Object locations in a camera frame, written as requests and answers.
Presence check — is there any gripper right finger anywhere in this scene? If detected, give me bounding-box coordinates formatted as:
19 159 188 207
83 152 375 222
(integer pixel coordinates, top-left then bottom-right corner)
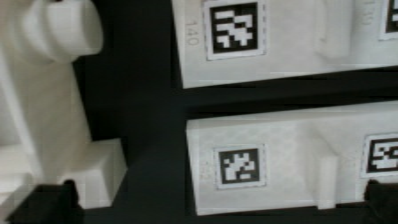
362 180 398 224

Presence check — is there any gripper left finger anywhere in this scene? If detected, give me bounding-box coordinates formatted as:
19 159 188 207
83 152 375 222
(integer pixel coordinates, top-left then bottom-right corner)
5 180 83 224

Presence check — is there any white cabinet door panel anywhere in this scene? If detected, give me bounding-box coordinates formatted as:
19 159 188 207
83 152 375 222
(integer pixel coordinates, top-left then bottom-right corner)
172 0 398 88
186 101 398 215

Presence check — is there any white cabinet body box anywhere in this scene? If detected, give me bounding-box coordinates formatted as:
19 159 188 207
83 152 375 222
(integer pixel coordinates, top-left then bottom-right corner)
0 0 129 224

